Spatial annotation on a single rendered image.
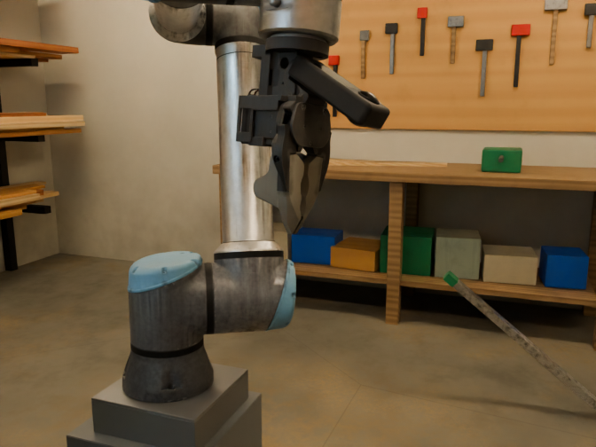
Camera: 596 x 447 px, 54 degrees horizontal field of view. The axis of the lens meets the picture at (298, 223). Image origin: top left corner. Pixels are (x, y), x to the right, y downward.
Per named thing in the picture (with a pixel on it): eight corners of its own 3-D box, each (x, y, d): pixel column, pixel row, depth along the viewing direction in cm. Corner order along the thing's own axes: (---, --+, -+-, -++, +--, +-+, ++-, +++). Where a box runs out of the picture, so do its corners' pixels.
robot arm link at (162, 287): (132, 326, 129) (129, 249, 125) (210, 322, 132) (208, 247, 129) (127, 354, 114) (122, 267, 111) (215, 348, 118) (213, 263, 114)
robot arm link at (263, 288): (211, 331, 130) (200, 7, 136) (287, 326, 134) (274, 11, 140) (215, 338, 115) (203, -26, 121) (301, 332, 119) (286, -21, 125)
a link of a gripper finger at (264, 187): (260, 228, 69) (266, 150, 68) (300, 235, 66) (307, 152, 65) (242, 229, 67) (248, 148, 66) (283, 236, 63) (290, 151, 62)
